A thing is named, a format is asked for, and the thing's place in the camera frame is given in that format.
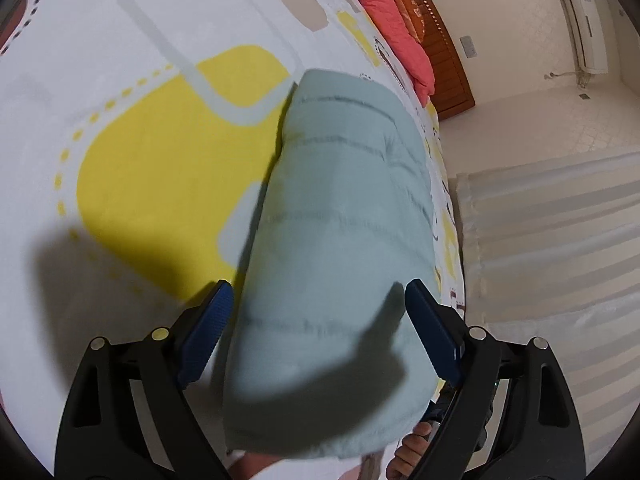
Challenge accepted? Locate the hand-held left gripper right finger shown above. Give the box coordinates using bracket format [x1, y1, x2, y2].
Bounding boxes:
[404, 279, 587, 480]

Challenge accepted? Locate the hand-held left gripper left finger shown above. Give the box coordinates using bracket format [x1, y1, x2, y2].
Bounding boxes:
[54, 280, 236, 480]

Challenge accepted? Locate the light green puffer jacket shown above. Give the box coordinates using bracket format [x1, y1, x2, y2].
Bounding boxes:
[222, 67, 443, 461]

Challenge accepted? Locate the person's right hand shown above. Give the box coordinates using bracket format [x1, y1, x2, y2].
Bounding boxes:
[387, 420, 436, 480]

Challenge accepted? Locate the white sheer curtain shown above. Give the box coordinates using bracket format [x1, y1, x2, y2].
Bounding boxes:
[455, 152, 640, 480]

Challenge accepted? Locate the white patterned bed sheet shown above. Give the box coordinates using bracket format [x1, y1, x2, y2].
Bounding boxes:
[0, 0, 468, 480]

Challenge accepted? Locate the wooden headboard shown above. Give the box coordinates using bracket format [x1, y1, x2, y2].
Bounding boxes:
[360, 0, 475, 121]

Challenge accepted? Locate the red quilt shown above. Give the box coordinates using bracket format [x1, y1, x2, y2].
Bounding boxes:
[332, 0, 435, 106]

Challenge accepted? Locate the orange cushion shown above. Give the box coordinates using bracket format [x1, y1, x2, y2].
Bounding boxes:
[390, 0, 426, 41]

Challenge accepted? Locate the air conditioner cable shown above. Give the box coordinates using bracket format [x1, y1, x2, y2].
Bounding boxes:
[544, 70, 592, 87]

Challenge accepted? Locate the white wall air conditioner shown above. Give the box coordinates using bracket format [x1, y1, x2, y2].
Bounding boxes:
[551, 0, 610, 73]

